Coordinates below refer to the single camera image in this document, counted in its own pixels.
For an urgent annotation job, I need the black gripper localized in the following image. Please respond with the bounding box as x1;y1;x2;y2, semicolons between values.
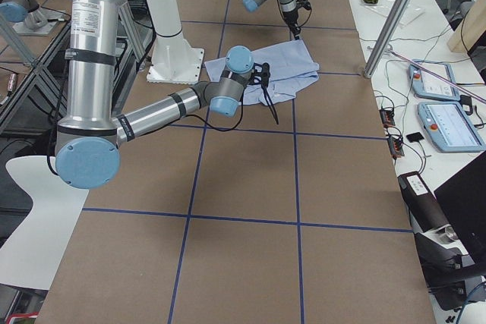
282;10;302;40

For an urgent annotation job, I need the light blue striped shirt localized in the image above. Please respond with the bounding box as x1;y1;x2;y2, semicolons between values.
204;40;320;105

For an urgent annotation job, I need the blue teach pendant far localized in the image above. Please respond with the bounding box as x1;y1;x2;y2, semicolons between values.
409;59;460;102

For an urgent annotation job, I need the blue teach pendant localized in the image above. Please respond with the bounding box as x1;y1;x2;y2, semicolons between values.
417;102;485;153
409;59;460;102

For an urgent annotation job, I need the blue teach pendant near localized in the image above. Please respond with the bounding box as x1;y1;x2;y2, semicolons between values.
417;102;485;153

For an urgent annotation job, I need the brown paper table cover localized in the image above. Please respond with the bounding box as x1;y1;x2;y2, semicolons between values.
38;0;435;323

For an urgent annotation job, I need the long reacher grabber tool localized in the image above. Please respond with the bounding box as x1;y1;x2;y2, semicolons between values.
386;49;486;104

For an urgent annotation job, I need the white chair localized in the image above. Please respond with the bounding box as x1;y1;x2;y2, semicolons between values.
1;156;89;291

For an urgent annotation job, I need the grey aluminium frame post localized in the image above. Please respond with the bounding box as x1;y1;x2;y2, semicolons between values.
364;0;410;79

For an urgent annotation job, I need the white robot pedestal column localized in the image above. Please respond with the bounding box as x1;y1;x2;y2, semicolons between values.
146;0;204;84

